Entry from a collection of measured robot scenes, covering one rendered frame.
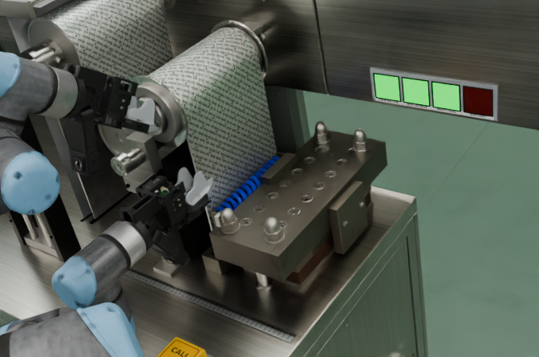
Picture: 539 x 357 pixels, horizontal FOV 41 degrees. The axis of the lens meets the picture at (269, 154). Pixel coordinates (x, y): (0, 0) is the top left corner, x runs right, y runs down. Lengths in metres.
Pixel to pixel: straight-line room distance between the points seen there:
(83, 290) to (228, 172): 0.41
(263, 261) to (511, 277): 1.55
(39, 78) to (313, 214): 0.56
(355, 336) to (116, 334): 0.75
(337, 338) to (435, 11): 0.63
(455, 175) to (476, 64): 1.93
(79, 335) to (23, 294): 0.76
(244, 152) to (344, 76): 0.25
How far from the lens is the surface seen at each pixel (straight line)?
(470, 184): 3.17
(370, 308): 1.52
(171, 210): 1.27
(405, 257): 1.62
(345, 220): 1.41
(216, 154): 1.38
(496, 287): 2.68
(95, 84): 1.18
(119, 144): 1.46
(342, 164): 1.49
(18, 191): 0.96
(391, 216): 1.54
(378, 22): 1.36
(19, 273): 1.67
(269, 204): 1.40
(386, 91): 1.41
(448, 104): 1.37
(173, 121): 1.29
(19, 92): 1.07
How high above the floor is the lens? 1.84
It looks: 31 degrees down
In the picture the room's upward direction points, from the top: 11 degrees counter-clockwise
